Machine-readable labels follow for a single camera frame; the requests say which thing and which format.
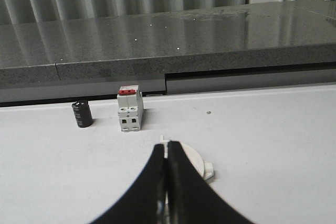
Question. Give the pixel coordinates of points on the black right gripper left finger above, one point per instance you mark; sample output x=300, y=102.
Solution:
x=144, y=201

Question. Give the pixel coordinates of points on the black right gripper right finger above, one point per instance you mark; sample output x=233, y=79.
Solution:
x=191, y=199

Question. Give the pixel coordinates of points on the black cylindrical capacitor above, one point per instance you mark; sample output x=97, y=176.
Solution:
x=82, y=113

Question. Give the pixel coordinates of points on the grey stone countertop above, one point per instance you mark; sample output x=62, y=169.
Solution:
x=233, y=37

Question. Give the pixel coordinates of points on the white circuit breaker red switch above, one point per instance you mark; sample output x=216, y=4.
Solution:
x=131, y=108

